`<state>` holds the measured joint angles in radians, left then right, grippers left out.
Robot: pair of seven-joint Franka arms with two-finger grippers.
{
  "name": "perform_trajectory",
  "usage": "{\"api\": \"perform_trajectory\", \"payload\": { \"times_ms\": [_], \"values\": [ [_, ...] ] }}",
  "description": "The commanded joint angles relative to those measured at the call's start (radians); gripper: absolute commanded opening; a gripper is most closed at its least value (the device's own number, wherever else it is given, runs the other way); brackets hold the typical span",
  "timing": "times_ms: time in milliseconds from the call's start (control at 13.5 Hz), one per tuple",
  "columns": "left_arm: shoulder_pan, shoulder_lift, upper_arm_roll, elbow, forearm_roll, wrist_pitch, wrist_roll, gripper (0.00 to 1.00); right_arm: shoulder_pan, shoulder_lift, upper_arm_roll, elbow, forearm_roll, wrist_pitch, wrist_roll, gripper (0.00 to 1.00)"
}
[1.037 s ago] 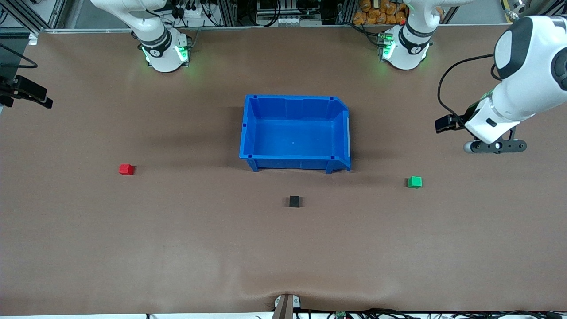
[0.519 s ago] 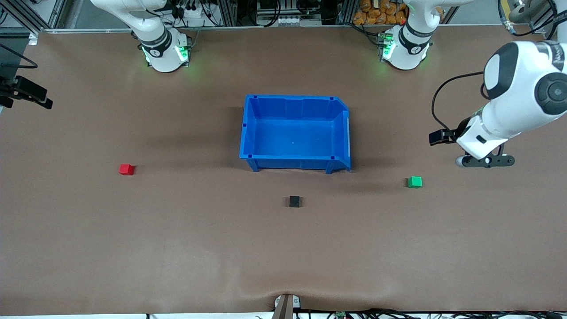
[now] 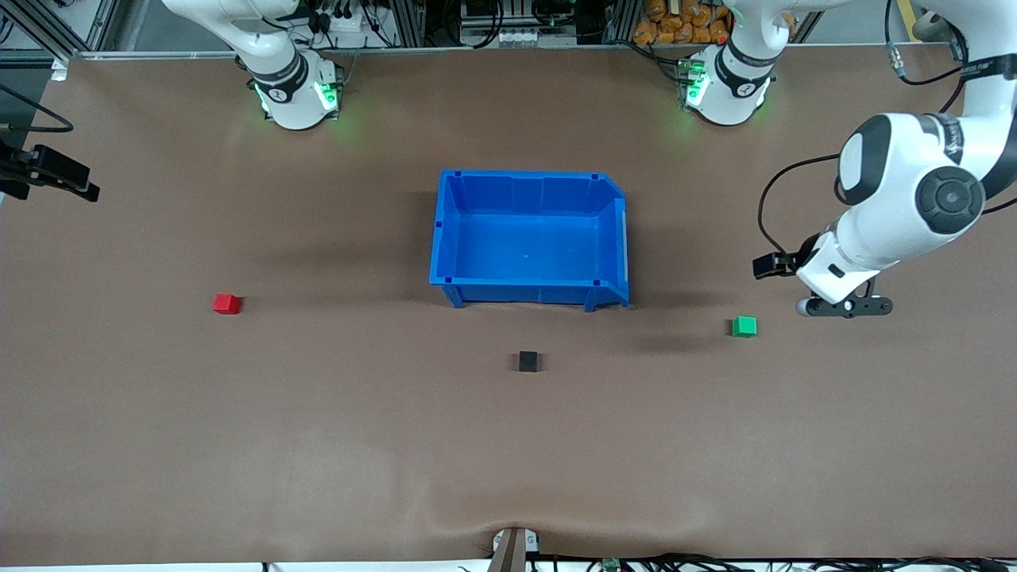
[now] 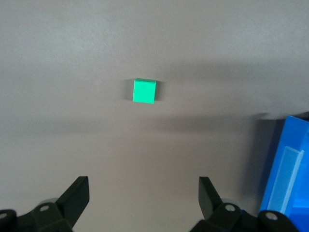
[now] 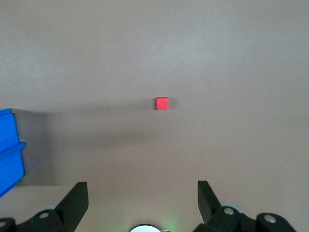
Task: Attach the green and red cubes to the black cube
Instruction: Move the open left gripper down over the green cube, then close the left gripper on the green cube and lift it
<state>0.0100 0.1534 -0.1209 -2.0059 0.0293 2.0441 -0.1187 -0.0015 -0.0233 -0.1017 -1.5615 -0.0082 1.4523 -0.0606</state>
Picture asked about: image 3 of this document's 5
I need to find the blue plastic storage bin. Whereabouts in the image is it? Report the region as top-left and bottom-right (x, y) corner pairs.
(429, 169), (631, 312)

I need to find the orange objects pile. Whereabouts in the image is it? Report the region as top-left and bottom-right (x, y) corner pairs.
(633, 0), (733, 45)

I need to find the white power strip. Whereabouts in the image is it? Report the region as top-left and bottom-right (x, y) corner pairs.
(314, 6), (381, 34)

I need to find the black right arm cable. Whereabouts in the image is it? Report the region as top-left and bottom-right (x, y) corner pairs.
(0, 82), (75, 134)

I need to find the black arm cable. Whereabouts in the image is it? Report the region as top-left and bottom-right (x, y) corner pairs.
(0, 82), (75, 134)
(757, 0), (1017, 257)

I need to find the aluminium frame post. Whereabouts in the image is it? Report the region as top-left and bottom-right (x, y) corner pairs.
(79, 0), (128, 52)
(380, 0), (430, 48)
(602, 0), (638, 45)

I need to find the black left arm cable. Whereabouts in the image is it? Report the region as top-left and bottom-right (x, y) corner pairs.
(757, 0), (1017, 257)

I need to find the black base cable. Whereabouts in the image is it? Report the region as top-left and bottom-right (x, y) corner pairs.
(628, 40), (688, 80)

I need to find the aluminium table edge rail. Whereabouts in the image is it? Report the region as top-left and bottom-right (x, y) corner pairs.
(68, 41), (958, 60)

